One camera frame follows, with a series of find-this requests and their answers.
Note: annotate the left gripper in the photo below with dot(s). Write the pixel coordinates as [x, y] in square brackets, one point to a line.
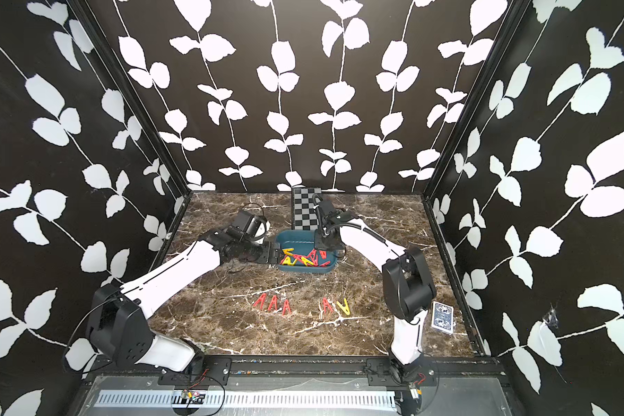
[267, 256]

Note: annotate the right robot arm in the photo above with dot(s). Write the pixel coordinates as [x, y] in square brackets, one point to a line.
[407, 282]

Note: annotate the black white checkerboard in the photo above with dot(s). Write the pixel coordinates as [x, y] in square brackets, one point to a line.
[303, 205]

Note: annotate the red clothespin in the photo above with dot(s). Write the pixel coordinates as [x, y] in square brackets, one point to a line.
[273, 304]
[327, 306]
[286, 309]
[260, 302]

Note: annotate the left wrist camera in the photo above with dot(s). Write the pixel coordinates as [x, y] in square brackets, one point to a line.
[247, 226]

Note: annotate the teal storage box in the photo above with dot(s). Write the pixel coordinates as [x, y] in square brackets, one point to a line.
[303, 243]

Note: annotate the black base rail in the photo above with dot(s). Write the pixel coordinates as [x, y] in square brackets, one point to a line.
[378, 370]

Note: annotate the white slotted cable duct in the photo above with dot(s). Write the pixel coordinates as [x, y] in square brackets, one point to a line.
[174, 399]

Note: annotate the blue playing card box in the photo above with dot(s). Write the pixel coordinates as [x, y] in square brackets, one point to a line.
[443, 318]

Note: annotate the yellow clothespin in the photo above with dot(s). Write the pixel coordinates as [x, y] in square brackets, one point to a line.
[344, 307]

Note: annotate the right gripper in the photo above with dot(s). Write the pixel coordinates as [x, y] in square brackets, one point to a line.
[318, 243]

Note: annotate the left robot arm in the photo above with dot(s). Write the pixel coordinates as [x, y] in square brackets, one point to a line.
[118, 321]

